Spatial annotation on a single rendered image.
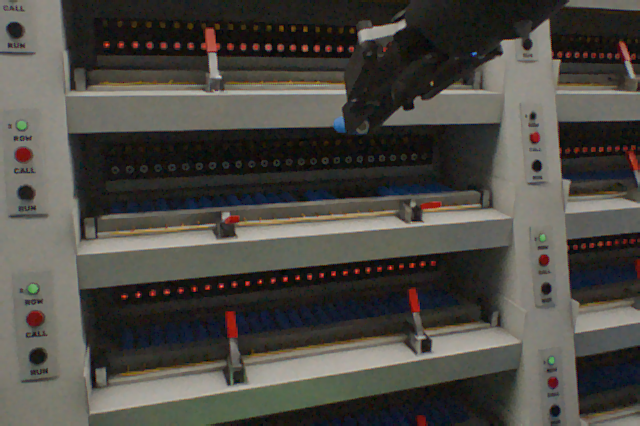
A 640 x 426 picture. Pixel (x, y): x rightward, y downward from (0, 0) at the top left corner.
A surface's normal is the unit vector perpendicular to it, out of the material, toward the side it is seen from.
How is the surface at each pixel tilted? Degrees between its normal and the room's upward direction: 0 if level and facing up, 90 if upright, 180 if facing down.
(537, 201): 90
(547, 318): 90
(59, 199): 90
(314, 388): 108
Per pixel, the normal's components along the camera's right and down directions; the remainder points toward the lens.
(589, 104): 0.32, 0.29
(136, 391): 0.03, -0.96
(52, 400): 0.31, -0.03
